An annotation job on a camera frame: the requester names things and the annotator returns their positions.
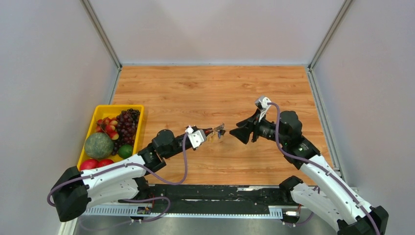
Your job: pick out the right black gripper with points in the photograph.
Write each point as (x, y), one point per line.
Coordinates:
(242, 133)

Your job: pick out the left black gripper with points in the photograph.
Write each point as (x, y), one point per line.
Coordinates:
(204, 130)

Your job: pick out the keyring tool with keys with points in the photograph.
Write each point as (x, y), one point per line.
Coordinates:
(216, 133)

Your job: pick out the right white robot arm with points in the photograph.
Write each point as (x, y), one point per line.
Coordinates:
(337, 204)

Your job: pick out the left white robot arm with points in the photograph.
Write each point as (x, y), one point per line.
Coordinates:
(78, 190)

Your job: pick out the dark grape bunch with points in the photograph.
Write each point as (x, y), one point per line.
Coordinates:
(127, 128)

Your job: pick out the green lime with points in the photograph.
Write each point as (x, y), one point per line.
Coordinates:
(125, 151)

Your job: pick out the small red lychee cluster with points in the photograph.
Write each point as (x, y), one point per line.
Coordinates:
(108, 126)

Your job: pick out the yellow plastic bin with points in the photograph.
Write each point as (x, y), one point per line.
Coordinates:
(103, 111)

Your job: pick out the green melon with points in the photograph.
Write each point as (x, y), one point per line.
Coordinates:
(98, 146)

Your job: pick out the red apple right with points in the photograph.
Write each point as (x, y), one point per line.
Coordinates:
(104, 162)

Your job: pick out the red apple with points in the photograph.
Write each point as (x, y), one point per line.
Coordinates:
(89, 164)
(104, 162)

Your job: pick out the red apple left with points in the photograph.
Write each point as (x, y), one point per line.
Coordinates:
(89, 164)

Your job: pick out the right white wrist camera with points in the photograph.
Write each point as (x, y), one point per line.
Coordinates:
(263, 105)

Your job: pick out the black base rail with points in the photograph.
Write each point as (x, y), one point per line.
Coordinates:
(220, 201)

